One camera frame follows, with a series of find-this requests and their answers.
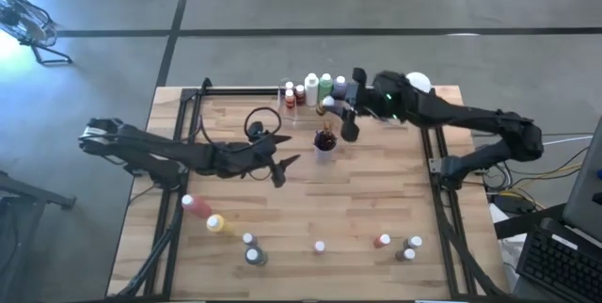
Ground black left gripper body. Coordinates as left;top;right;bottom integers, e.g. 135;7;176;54
214;134;279;178

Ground small dark brown paint bottle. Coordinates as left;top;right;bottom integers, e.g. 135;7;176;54
395;247;418;263

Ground black desk beam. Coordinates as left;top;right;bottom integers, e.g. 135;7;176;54
493;202;568;241

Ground yellow floor cable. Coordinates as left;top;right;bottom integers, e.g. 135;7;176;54
488;161;584;200

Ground white lamp cable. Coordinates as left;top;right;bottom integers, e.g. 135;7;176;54
373;115;408;126

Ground white floor cable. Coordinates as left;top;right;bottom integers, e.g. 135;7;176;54
540;134;594;148

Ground black keyboard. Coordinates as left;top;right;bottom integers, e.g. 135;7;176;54
515;217;602;302

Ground large red paint bottle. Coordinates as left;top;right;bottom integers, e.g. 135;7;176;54
181;193;214;219

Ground small tan paint bottle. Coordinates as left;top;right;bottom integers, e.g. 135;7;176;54
316;95;336;117

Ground large teal paint bottle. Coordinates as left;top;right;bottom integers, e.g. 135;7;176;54
243;245;269;267

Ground large white paint bottle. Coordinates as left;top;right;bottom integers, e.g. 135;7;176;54
303;72;321;107

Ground large yellow paint bottle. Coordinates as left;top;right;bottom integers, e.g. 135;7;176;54
205;214;235;237

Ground large green paint bottle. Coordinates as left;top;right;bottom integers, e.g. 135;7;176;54
317;72;334;104

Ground black power brick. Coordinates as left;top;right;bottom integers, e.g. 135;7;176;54
493;193;535;215

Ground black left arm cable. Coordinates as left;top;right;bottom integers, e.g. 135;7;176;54
197;106;283;153

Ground large blue paint bottle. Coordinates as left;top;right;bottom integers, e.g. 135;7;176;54
331;74;350;104

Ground lavender plastic cup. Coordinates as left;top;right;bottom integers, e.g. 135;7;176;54
313;129;338;163

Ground clear plastic bin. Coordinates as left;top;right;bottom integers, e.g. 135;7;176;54
276;85;353;130

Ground white mushroom lamp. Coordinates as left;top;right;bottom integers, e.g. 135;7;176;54
404;71;433;95

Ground black metal stand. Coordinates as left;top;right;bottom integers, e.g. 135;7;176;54
0;170;77;302

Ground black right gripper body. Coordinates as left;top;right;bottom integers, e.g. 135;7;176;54
355;74;410;120

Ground black floor fan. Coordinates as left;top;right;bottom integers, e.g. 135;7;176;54
0;0;74;67

